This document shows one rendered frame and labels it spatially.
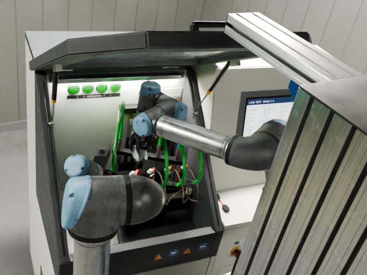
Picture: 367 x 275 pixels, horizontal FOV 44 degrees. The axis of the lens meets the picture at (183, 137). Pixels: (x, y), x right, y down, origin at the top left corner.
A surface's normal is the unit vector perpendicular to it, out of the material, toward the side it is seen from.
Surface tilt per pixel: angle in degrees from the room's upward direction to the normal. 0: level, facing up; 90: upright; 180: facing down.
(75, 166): 45
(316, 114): 90
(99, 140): 90
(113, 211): 71
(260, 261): 90
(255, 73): 76
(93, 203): 52
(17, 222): 0
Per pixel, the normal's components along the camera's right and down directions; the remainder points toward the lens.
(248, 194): 0.17, -0.82
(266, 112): 0.41, 0.36
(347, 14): -0.84, 0.17
